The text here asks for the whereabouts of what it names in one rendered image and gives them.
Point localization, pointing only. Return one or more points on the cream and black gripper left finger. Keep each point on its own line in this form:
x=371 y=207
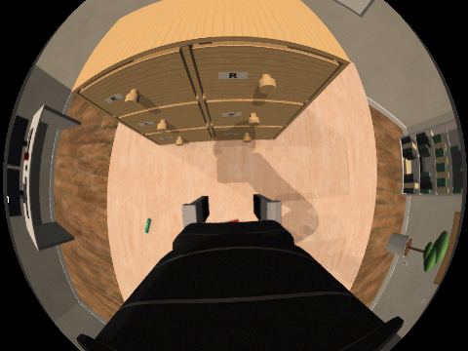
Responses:
x=197 y=211

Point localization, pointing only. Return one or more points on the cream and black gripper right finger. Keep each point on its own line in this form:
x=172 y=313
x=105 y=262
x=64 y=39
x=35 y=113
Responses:
x=265 y=209

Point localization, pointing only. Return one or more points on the brown wooden drawer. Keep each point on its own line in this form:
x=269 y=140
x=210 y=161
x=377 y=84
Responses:
x=233 y=68
x=143 y=82
x=246 y=133
x=236 y=111
x=180 y=136
x=178 y=115

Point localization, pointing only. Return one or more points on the small wooden chest of drawers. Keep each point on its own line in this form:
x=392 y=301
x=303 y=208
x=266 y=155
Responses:
x=180 y=23

